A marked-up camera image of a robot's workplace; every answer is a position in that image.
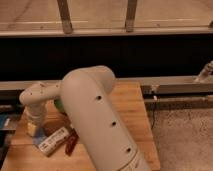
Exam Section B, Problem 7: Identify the wooden post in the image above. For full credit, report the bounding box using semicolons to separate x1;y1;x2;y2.
57;0;73;34
125;0;137;32

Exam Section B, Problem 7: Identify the green bowl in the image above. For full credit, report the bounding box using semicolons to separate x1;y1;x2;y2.
54;99;65;113

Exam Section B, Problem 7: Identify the black cable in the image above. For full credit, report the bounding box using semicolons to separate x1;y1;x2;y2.
150;95;159;131

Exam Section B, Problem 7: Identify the left wooden post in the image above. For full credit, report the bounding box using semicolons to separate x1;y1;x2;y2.
57;0;73;34

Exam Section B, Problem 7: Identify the white rectangular box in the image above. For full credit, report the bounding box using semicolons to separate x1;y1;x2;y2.
38;127;70;156

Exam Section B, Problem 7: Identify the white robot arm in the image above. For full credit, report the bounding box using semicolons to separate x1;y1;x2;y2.
19;66;151;171

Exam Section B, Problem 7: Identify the red sauce bottle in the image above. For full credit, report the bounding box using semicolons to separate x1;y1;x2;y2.
65;130;79;156

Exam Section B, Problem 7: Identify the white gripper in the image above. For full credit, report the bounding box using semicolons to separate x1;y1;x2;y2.
25;103;47;137

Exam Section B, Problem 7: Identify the right wooden post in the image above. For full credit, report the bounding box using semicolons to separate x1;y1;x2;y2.
125;0;137;32

